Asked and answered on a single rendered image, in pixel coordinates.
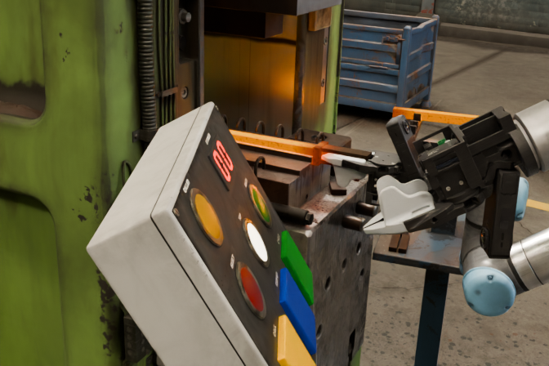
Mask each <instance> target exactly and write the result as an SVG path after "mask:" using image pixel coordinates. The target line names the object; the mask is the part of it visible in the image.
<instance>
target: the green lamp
mask: <svg viewBox="0 0 549 366"><path fill-rule="evenodd" d="M252 194H253V198H254V200H255V202H256V205H257V207H258V209H259V211H260V213H261V215H262V216H263V217H264V219H265V220H266V221H268V222H269V221H270V216H269V213H268V210H267V208H266V205H265V203H264V201H263V199H262V197H261V196H260V195H259V193H258V192H257V191H256V190H255V189H253V190H252Z"/></svg>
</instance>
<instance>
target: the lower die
mask: <svg viewBox="0 0 549 366"><path fill-rule="evenodd" d="M228 128H229V129H230V130H235V131H239V132H248V133H253V134H258V135H263V136H271V135H266V134H261V133H257V132H249V131H244V130H240V129H235V128H231V127H228ZM272 137H277V138H282V139H287V140H291V141H297V140H293V139H288V138H283V137H279V136H272ZM300 142H305V141H300ZM236 143H237V144H238V146H239V148H240V149H241V151H242V153H243V155H244V157H245V158H246V160H247V161H248V164H249V166H250V167H251V169H252V171H253V172H254V164H255V161H256V159H257V158H258V157H259V156H261V155H262V156H264V157H265V159H266V168H265V169H262V160H260V161H259V163H258V166H257V179H258V181H259V183H260V184H261V187H262V188H263V190H264V191H265V193H266V195H267V197H268V199H269V200H270V201H271V202H272V203H279V204H283V205H288V206H291V207H295V208H300V207H301V206H302V205H303V204H304V203H306V202H307V201H308V200H309V199H311V198H312V197H313V196H314V195H315V194H317V193H318V192H319V191H320V190H322V189H323V188H324V187H325V186H326V185H327V184H328V183H329V182H330V170H331V165H327V164H323V163H321V164H320V165H319V166H317V165H313V164H312V163H313V156H312V155H308V154H299V153H295V152H291V151H287V150H279V149H275V148H270V147H265V146H261V145H254V144H249V143H245V142H240V141H236ZM306 143H310V142H306ZM307 194H308V198H307V199H306V195H307Z"/></svg>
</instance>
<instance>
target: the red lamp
mask: <svg viewBox="0 0 549 366"><path fill-rule="evenodd" d="M241 278H242V281H243V286H244V288H245V291H246V293H247V295H248V297H249V299H250V301H251V303H252V304H253V305H254V306H255V308H256V309H257V310H259V311H263V308H264V306H263V300H262V296H261V292H260V289H259V287H258V286H257V282H256V281H255V279H254V278H253V277H252V274H251V273H250V272H249V271H248V270H247V269H246V268H242V269H241Z"/></svg>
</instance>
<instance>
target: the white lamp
mask: <svg viewBox="0 0 549 366"><path fill-rule="evenodd" d="M248 234H249V237H250V239H251V241H252V245H253V247H254V248H255V250H256V251H257V254H258V255H259V256H260V258H261V259H262V260H263V261H266V260H267V255H266V249H265V246H264V243H263V242H262V240H261V237H260V235H259V234H258V232H257V230H256V229H255V227H254V226H253V225H252V224H250V223H248Z"/></svg>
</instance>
